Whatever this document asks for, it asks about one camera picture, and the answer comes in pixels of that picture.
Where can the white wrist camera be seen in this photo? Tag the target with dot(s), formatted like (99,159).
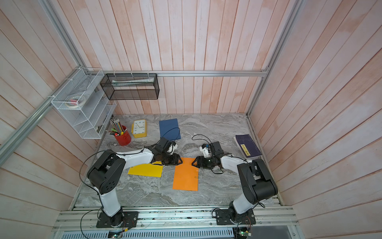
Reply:
(205,150)
(172,147)

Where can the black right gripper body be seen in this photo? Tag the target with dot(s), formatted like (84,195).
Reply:
(207,163)

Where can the orange paper document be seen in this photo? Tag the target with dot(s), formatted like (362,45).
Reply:
(186,176)

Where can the yellow desk clock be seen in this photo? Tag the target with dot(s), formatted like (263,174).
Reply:
(139,128)

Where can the red metal pencil cup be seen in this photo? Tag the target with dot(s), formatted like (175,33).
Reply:
(123,139)

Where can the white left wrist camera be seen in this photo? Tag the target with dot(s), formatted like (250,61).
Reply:
(172,147)

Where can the aluminium front rail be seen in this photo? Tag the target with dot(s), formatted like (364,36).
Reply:
(175,217)

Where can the tape roll in shelf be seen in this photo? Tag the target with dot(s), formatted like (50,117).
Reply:
(75,102)

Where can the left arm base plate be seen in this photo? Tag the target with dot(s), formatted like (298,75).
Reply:
(126,219)

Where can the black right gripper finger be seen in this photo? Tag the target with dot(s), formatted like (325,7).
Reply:
(198,160)
(197,165)

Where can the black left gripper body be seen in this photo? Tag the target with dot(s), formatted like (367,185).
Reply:
(169,159)

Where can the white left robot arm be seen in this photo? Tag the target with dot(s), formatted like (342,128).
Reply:
(105,173)

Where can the yellow paper document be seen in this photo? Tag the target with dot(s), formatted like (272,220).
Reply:
(147,170)

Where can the black wire mesh basket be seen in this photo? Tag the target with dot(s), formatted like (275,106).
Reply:
(130,86)

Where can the blue paper document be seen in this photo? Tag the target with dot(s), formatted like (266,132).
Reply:
(169,129)

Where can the dark purple book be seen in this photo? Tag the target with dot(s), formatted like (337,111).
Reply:
(247,146)

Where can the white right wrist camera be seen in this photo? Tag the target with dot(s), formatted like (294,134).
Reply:
(205,150)

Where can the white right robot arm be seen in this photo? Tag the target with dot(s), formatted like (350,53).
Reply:
(256,180)

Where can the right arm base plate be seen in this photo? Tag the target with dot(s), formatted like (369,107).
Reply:
(228,216)

